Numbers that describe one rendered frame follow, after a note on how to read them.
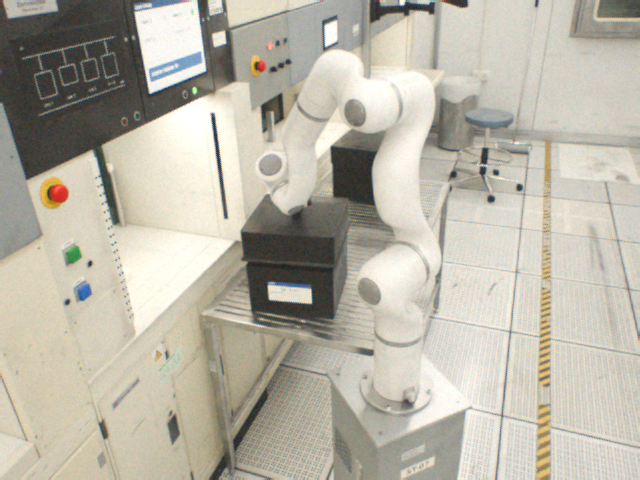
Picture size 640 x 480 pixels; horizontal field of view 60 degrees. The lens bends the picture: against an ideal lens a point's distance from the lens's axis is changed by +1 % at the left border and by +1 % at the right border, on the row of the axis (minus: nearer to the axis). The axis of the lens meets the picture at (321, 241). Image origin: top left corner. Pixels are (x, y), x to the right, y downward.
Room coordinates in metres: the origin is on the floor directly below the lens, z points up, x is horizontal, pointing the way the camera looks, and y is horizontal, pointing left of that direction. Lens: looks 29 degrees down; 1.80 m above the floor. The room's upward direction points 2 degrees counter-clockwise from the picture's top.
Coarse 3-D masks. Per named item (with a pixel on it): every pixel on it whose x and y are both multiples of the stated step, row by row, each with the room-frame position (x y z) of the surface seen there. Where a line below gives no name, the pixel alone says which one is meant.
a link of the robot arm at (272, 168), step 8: (272, 152) 1.36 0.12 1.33; (264, 160) 1.34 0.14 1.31; (272, 160) 1.34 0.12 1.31; (280, 160) 1.33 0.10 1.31; (256, 168) 1.33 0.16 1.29; (264, 168) 1.32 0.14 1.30; (272, 168) 1.32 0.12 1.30; (280, 168) 1.32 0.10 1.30; (264, 176) 1.31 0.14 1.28; (272, 176) 1.31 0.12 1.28; (280, 176) 1.31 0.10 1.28; (288, 176) 1.33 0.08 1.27; (264, 184) 1.34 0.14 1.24; (272, 184) 1.32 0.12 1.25; (280, 184) 1.32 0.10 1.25; (272, 192) 1.32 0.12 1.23
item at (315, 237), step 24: (264, 216) 1.54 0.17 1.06; (288, 216) 1.53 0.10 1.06; (312, 216) 1.53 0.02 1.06; (336, 216) 1.52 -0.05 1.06; (264, 240) 1.43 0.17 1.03; (288, 240) 1.41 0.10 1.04; (312, 240) 1.40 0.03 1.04; (336, 240) 1.42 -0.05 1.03; (288, 264) 1.41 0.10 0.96; (312, 264) 1.40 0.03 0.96; (336, 264) 1.40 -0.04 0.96
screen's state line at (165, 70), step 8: (192, 56) 1.63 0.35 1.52; (200, 56) 1.67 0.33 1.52; (168, 64) 1.52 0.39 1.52; (176, 64) 1.55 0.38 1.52; (184, 64) 1.59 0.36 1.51; (192, 64) 1.63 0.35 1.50; (152, 72) 1.45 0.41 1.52; (160, 72) 1.48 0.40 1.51; (168, 72) 1.52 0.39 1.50; (176, 72) 1.55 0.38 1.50; (152, 80) 1.45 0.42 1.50
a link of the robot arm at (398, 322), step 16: (384, 256) 1.05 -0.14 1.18; (400, 256) 1.05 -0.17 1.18; (416, 256) 1.07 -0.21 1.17; (368, 272) 1.02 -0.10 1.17; (384, 272) 1.00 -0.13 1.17; (400, 272) 1.01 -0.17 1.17; (416, 272) 1.04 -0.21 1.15; (368, 288) 1.00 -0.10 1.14; (384, 288) 0.98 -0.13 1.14; (400, 288) 0.99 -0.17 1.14; (416, 288) 1.03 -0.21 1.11; (368, 304) 1.01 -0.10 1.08; (384, 304) 0.98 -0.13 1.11; (400, 304) 0.99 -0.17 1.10; (416, 304) 1.11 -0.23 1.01; (384, 320) 1.03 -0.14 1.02; (400, 320) 1.01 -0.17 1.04; (416, 320) 1.04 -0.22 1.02; (384, 336) 1.04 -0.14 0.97; (400, 336) 1.03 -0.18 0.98; (416, 336) 1.04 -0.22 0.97
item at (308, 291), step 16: (256, 272) 1.44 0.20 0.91; (272, 272) 1.43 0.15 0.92; (288, 272) 1.42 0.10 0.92; (304, 272) 1.41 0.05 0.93; (320, 272) 1.40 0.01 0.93; (336, 272) 1.44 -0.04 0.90; (256, 288) 1.44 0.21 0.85; (272, 288) 1.43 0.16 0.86; (288, 288) 1.42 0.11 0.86; (304, 288) 1.41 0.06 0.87; (320, 288) 1.40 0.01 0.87; (336, 288) 1.44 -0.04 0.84; (256, 304) 1.45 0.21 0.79; (272, 304) 1.43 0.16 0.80; (288, 304) 1.42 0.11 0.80; (304, 304) 1.41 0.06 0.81; (320, 304) 1.40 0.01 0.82; (336, 304) 1.44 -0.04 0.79
